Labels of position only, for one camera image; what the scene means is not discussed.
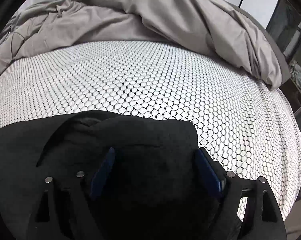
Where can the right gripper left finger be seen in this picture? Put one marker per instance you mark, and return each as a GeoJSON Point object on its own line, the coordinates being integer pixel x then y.
{"type": "Point", "coordinates": [64, 208]}

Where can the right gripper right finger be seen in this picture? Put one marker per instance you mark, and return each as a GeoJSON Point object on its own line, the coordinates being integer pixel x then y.
{"type": "Point", "coordinates": [247, 209]}

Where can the black pants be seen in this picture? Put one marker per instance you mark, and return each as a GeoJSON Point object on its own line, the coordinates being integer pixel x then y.
{"type": "Point", "coordinates": [154, 190]}

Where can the white honeycomb mattress cover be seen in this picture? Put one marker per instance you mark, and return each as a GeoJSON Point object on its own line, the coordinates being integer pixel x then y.
{"type": "Point", "coordinates": [248, 128]}

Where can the light clothes on shelf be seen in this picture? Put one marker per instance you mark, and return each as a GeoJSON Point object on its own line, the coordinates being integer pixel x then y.
{"type": "Point", "coordinates": [300, 76]}

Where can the grey quilted duvet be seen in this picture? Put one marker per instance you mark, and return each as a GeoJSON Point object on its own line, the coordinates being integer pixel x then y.
{"type": "Point", "coordinates": [214, 28]}

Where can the dark wardrobe shelf unit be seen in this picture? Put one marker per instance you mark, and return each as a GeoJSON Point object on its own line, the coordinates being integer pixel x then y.
{"type": "Point", "coordinates": [285, 28]}

